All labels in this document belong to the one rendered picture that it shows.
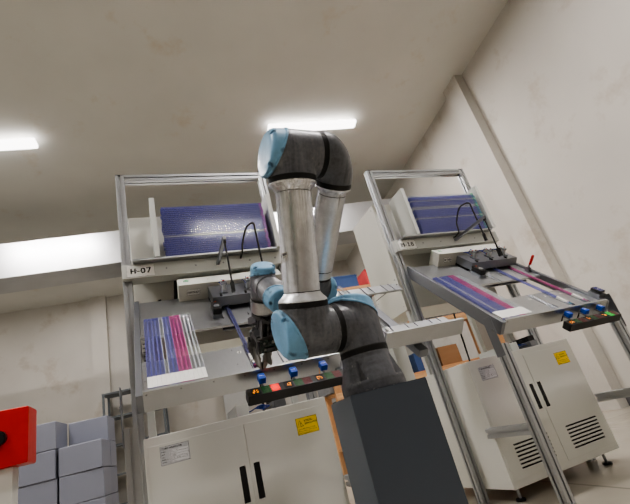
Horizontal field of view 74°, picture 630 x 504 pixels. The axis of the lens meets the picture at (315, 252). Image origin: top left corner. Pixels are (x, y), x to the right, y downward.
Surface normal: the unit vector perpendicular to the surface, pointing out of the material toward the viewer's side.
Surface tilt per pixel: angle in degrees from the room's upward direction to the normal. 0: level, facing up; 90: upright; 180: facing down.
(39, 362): 90
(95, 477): 90
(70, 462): 90
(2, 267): 90
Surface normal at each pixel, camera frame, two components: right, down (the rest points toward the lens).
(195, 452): 0.30, -0.44
